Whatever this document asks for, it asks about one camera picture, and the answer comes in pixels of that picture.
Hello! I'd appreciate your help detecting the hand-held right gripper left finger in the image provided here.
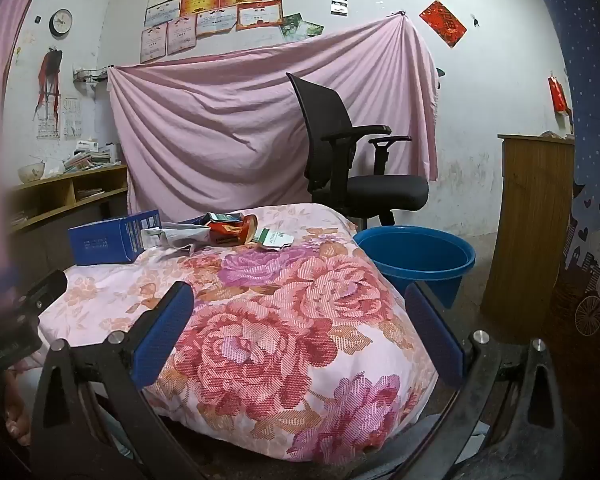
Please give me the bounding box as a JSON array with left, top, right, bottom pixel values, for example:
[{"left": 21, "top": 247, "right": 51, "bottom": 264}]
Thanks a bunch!
[{"left": 30, "top": 281, "right": 216, "bottom": 480}]

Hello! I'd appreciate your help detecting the person's left hand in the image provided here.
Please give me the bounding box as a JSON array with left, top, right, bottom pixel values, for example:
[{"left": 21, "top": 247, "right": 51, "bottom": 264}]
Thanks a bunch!
[{"left": 2, "top": 370, "right": 33, "bottom": 446}]

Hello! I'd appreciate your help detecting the round wall clock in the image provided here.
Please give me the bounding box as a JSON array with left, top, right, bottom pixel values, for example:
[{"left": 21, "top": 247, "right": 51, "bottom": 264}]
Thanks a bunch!
[{"left": 50, "top": 8, "right": 73, "bottom": 38}]

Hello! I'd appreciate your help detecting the floral blanket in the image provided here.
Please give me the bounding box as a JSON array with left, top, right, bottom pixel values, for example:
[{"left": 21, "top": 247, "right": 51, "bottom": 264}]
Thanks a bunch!
[{"left": 37, "top": 202, "right": 438, "bottom": 466}]

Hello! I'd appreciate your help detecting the paper wall calendar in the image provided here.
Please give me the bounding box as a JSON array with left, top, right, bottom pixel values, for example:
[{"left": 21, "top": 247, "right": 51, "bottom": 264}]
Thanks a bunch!
[{"left": 62, "top": 97, "right": 82, "bottom": 140}]

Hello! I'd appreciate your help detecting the red hanging envelope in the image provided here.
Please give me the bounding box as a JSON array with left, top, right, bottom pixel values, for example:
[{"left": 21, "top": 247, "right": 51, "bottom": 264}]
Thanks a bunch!
[{"left": 547, "top": 76, "right": 571, "bottom": 113}]

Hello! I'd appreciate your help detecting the red paper wall decoration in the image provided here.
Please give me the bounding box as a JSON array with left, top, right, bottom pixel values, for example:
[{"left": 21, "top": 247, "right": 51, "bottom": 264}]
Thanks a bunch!
[{"left": 419, "top": 0, "right": 468, "bottom": 48}]

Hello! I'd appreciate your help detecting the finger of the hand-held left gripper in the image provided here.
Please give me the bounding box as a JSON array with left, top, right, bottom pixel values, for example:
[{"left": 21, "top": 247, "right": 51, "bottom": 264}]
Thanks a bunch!
[{"left": 17, "top": 270, "right": 69, "bottom": 318}]

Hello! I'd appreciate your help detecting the blue cardboard box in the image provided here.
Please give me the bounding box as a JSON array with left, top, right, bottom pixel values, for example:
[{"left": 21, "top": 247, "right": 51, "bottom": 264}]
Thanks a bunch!
[{"left": 68, "top": 209, "right": 162, "bottom": 267}]

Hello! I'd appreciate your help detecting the stack of books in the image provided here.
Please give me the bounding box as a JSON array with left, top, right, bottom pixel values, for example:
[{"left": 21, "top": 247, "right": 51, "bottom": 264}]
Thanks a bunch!
[{"left": 62, "top": 140, "right": 123, "bottom": 172}]

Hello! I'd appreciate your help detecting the pink hanging sheet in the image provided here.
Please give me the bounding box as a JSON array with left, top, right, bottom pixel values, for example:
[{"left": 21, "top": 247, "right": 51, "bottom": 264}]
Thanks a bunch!
[{"left": 107, "top": 12, "right": 440, "bottom": 216}]

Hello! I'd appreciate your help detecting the wooden cabinet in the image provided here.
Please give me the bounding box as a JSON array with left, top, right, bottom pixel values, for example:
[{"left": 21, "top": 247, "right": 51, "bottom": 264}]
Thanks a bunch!
[{"left": 480, "top": 133, "right": 576, "bottom": 343}]

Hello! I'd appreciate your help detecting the dark green packet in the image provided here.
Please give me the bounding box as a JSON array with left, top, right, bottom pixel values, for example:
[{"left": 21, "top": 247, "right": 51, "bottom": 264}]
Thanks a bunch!
[{"left": 202, "top": 211, "right": 243, "bottom": 226}]

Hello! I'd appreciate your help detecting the blue plastic bucket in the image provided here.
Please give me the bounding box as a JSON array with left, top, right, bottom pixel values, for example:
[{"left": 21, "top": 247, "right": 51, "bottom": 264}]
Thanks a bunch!
[{"left": 352, "top": 226, "right": 477, "bottom": 311}]

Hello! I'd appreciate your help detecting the wooden shelf unit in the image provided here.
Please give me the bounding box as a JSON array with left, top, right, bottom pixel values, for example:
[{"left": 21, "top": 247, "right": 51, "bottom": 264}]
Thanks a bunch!
[{"left": 5, "top": 164, "right": 129, "bottom": 281}]

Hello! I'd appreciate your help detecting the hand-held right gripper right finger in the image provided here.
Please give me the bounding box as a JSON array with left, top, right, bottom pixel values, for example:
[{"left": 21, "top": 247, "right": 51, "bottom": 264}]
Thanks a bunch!
[{"left": 404, "top": 282, "right": 571, "bottom": 480}]

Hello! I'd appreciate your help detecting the white bowl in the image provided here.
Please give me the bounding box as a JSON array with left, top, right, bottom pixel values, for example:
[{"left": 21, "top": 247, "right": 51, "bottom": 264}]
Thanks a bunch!
[{"left": 18, "top": 161, "right": 46, "bottom": 183}]

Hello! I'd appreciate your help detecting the metal wall rack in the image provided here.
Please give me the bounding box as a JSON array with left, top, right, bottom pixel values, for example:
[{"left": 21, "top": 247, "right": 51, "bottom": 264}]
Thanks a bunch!
[{"left": 72, "top": 64, "right": 112, "bottom": 83}]

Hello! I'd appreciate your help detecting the red snack packet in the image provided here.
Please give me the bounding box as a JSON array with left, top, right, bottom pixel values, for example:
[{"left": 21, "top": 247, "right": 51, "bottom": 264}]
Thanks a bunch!
[{"left": 207, "top": 214, "right": 259, "bottom": 247}]

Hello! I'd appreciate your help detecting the red tassel wall hanging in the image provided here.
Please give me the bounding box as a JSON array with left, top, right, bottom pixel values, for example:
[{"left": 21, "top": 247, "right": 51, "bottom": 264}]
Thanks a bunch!
[{"left": 36, "top": 47, "right": 63, "bottom": 121}]

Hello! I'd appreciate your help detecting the group of wall certificates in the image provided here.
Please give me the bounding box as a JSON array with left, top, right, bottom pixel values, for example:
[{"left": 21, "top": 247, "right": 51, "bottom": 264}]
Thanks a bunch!
[{"left": 140, "top": 0, "right": 313, "bottom": 64}]

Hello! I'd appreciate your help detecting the black office chair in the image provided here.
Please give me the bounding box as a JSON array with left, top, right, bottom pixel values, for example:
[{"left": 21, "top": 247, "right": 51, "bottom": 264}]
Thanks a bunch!
[{"left": 286, "top": 72, "right": 430, "bottom": 233}]

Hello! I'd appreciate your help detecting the green wall photo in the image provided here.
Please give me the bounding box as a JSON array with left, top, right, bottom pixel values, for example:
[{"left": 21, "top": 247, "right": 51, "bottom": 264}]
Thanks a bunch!
[{"left": 281, "top": 12, "right": 325, "bottom": 43}]

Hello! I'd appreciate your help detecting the green and white packet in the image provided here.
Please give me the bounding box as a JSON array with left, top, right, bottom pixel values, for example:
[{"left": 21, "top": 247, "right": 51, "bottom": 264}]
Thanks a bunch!
[{"left": 254, "top": 227, "right": 295, "bottom": 252}]

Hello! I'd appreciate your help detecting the white paper wrapper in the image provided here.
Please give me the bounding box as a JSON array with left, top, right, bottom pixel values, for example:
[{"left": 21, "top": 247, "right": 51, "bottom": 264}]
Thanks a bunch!
[{"left": 141, "top": 221, "right": 213, "bottom": 256}]

